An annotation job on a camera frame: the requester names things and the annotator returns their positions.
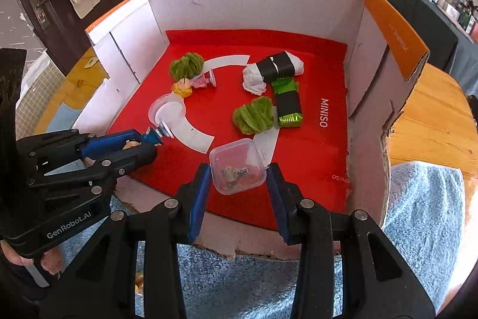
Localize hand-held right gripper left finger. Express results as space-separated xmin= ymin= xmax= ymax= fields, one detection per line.
xmin=39 ymin=163 xmax=213 ymax=319

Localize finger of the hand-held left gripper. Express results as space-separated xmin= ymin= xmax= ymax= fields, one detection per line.
xmin=17 ymin=129 xmax=142 ymax=166
xmin=28 ymin=144 xmax=157 ymax=194

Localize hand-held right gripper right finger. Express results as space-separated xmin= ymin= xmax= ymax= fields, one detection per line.
xmin=266 ymin=163 xmax=436 ymax=319

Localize blue suit figurine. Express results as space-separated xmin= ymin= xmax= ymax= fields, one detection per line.
xmin=123 ymin=121 xmax=174 ymax=151

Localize clear plastic box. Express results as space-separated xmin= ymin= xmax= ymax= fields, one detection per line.
xmin=209 ymin=140 xmax=267 ymax=196

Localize clear plastic dome cup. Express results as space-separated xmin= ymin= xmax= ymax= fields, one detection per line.
xmin=148 ymin=95 xmax=186 ymax=129

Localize green fuzzy scrunchie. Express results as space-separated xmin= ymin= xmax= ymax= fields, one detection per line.
xmin=232 ymin=97 xmax=277 ymax=135
xmin=169 ymin=52 xmax=205 ymax=82

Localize pink dress doll figurine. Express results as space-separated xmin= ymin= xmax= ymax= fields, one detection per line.
xmin=172 ymin=68 xmax=219 ymax=99

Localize green and black snack packet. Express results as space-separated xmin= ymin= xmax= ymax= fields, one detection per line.
xmin=271 ymin=77 xmax=304 ymax=129

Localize orange and white cardboard box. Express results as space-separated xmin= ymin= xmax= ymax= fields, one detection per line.
xmin=73 ymin=0 xmax=430 ymax=260

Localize person's left hand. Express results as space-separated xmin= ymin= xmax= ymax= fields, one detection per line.
xmin=0 ymin=240 xmax=62 ymax=277

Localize red printed sheet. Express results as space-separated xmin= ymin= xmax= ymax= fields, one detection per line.
xmin=108 ymin=29 xmax=353 ymax=232

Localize white and black figure toy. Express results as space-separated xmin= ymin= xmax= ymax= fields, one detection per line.
xmin=243 ymin=51 xmax=305 ymax=95

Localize blue fluffy towel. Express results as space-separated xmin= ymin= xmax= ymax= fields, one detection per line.
xmin=60 ymin=162 xmax=467 ymax=319

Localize cloth-covered side table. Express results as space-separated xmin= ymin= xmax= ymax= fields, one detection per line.
xmin=383 ymin=0 xmax=478 ymax=95

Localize clutter of bottles and boxes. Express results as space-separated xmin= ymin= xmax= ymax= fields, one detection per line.
xmin=422 ymin=0 xmax=478 ymax=43

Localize metal door handle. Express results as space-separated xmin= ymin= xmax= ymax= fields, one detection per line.
xmin=29 ymin=0 xmax=51 ymax=30

